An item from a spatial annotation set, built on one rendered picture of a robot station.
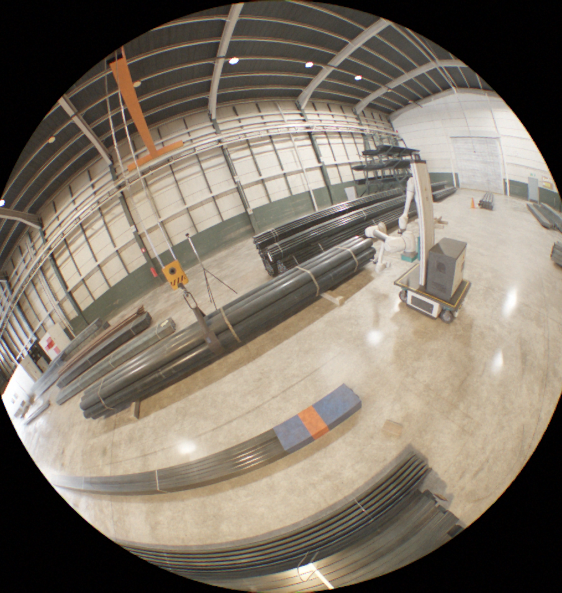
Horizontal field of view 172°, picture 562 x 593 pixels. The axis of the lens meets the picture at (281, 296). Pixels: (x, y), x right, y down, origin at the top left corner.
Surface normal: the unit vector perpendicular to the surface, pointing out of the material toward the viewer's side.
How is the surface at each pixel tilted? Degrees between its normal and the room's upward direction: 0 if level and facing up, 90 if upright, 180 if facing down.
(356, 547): 0
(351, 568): 0
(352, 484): 0
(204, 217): 90
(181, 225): 90
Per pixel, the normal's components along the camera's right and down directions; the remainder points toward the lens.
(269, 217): 0.44, 0.33
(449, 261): -0.86, 0.47
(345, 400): -0.32, -0.81
